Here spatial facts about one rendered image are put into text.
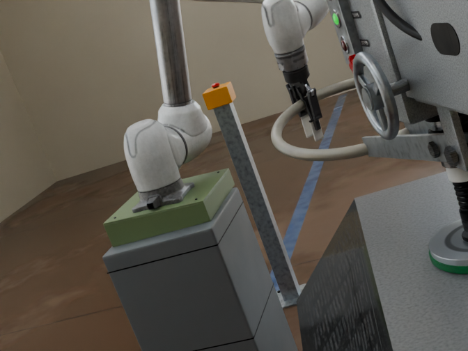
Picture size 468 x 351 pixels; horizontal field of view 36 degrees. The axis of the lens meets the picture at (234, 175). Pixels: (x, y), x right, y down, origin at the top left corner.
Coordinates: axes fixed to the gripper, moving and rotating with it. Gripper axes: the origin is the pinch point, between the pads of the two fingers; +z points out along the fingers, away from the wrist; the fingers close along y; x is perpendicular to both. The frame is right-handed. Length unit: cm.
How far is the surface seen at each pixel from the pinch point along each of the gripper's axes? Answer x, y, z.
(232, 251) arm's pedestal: -32.3, -16.7, 34.0
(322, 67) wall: 288, -499, 179
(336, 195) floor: 102, -194, 144
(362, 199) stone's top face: -10.6, 36.6, 7.3
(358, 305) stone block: -40, 76, 3
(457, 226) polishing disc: -17, 81, -5
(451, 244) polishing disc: -22, 86, -6
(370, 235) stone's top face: -24, 59, 2
